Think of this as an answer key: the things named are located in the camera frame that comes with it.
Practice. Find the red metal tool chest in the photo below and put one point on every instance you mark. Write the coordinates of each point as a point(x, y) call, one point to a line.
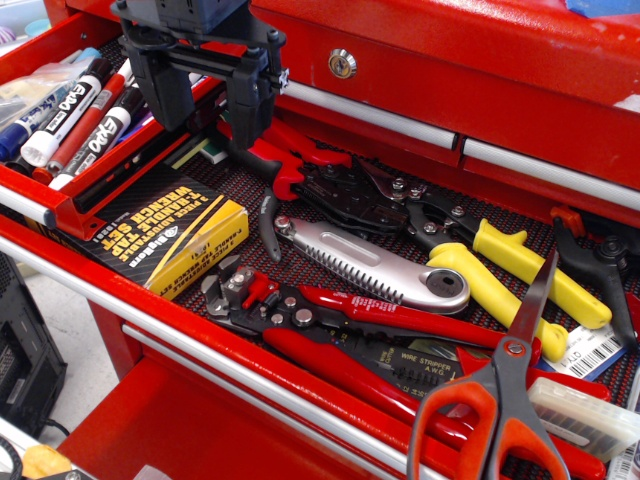
point(518, 106)

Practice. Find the black Expo marker lower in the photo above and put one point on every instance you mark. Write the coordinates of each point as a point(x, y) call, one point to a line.
point(102, 138)

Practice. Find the barcode label card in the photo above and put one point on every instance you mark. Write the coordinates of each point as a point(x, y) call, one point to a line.
point(588, 354)

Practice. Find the silver folding saw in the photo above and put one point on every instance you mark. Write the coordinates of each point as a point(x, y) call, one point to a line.
point(376, 270)

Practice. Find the black yellow tap wrench box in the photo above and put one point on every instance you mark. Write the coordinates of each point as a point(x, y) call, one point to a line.
point(164, 231)

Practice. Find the blue Expo marker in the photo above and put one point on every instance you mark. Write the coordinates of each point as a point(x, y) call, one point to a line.
point(14, 136)

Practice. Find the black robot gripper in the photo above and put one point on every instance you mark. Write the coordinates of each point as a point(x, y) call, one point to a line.
point(153, 29)

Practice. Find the clear plastic bit case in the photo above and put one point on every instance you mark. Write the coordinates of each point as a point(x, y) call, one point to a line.
point(595, 426)

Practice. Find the black electronic box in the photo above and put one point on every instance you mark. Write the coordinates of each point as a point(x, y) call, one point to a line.
point(32, 368)

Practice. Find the red handled crimping tool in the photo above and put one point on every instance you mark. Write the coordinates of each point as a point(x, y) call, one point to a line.
point(330, 181)

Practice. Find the black Expo marker upper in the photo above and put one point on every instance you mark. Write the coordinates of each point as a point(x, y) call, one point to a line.
point(41, 146)

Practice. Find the orange black handled scissors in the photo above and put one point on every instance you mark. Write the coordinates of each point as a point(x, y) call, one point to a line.
point(498, 394)

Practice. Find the green white eraser block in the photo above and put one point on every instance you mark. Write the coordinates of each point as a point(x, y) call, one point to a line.
point(211, 151)

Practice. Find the flat red wire stripper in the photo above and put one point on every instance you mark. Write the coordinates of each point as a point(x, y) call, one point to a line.
point(394, 378)

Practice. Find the black clamp tool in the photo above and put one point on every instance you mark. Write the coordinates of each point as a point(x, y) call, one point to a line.
point(602, 253)

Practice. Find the small red upper drawer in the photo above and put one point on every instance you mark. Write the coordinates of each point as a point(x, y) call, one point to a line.
point(74, 208)

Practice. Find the red automatic wire stripper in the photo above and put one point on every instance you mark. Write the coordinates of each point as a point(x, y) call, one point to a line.
point(294, 319)

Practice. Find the silver drawer lock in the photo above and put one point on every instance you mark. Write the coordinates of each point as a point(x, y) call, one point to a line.
point(342, 64)

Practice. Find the red Expo marker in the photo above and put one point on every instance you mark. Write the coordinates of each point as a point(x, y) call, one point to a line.
point(85, 126)

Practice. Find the black expo marker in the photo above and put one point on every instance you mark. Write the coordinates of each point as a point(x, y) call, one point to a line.
point(102, 138)
point(41, 146)

